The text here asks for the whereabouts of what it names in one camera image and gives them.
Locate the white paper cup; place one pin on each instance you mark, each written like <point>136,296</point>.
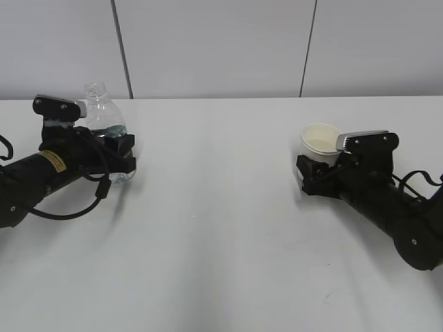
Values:
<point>318,142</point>

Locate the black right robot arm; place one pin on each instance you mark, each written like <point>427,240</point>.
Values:
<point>413,222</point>

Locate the clear green-label water bottle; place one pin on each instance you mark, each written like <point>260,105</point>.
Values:
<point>103,118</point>

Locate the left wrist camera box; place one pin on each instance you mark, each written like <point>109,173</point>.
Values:
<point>53,108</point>

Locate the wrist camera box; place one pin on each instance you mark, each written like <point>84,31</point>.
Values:
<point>372,150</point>
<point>53,108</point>

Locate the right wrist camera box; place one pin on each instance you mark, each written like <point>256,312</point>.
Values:
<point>372,150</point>

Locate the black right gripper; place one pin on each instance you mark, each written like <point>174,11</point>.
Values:
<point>345,181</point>

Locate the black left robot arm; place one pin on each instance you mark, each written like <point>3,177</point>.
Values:
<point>26,182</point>

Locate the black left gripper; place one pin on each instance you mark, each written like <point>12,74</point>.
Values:
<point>83,153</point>

